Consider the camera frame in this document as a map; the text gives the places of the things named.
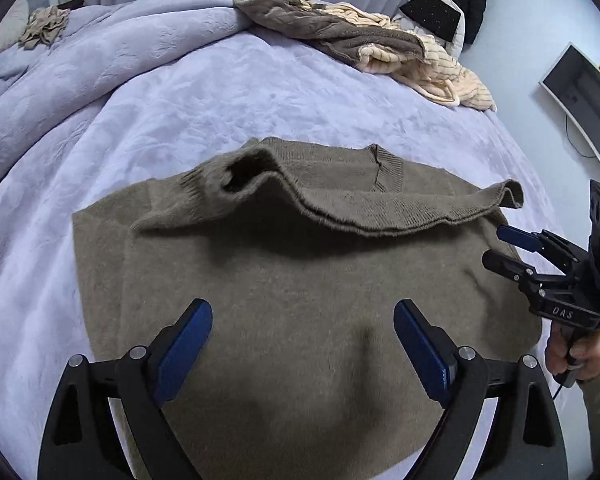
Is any crumpled beige cloth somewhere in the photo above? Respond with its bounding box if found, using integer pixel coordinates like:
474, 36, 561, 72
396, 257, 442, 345
19, 6, 71, 51

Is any person's right hand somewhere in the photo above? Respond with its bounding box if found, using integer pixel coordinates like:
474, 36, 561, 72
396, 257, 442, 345
545, 327, 600, 386

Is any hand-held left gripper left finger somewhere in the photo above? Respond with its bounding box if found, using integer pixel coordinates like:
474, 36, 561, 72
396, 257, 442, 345
37, 298, 214, 480

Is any black monitor cable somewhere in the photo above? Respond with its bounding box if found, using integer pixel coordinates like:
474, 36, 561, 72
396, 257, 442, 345
564, 114, 599, 159

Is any white framed monitor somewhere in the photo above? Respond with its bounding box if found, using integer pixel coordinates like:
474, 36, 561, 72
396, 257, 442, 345
538, 42, 600, 189

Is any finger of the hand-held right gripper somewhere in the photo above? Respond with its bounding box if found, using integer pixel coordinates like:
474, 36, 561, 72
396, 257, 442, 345
496, 225, 588, 273
481, 250, 578, 306

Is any brown knit sweater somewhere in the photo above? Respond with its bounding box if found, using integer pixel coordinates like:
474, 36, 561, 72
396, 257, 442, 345
71, 137, 544, 480

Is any lavender plush duvet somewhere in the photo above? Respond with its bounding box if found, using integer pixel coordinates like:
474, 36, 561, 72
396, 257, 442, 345
0, 0, 293, 211

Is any lavender bed sheet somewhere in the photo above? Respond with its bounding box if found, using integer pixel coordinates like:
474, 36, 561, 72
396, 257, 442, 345
0, 25, 577, 480

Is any white round pleated pillow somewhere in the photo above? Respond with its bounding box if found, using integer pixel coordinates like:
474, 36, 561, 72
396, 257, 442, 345
0, 0, 31, 58

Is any cream striped garment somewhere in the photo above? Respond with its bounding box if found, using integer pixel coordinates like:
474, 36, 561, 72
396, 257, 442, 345
300, 2, 499, 114

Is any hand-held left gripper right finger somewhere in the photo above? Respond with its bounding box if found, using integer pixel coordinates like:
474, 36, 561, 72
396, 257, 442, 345
393, 298, 569, 480

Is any black hanging jacket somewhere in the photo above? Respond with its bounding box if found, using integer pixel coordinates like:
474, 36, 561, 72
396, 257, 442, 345
437, 0, 492, 46

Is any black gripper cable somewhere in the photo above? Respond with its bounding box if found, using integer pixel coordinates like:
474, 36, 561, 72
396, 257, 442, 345
551, 370, 577, 404

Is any brown fuzzy garment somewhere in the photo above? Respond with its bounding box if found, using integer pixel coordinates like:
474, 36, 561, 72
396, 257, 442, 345
233, 0, 429, 69

